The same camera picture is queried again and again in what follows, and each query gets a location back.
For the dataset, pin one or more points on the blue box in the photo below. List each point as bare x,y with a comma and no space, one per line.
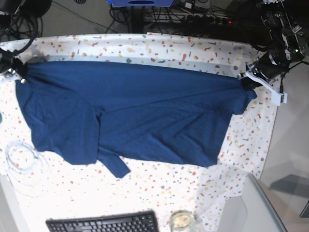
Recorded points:
140,3

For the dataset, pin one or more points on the terrazzo pattern table cloth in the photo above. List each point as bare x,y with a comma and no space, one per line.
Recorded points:
56,189

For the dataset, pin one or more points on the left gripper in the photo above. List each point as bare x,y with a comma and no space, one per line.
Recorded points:
267,67

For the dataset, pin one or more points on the black computer keyboard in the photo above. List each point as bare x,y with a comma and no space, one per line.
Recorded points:
132,222

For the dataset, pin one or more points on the clear glass jar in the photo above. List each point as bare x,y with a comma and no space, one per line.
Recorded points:
182,221

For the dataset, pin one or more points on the black wire rack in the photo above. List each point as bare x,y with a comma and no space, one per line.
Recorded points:
179,14

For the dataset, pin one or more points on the dark blue t-shirt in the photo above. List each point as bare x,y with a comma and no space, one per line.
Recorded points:
102,111

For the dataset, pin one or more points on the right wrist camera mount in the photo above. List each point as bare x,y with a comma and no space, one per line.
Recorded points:
17,76

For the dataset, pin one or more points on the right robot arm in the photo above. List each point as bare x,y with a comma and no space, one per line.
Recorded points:
17,18

